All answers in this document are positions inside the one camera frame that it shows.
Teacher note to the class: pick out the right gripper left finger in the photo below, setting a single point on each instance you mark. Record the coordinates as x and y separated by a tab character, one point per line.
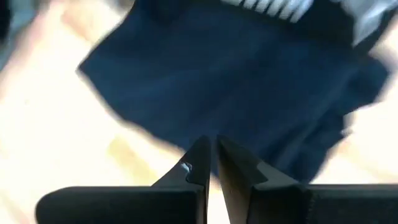
140	205

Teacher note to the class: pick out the navy Puma boxer briefs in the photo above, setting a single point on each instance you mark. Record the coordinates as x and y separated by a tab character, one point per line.
233	77

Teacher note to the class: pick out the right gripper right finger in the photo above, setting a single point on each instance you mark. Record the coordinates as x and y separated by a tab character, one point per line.
295	205

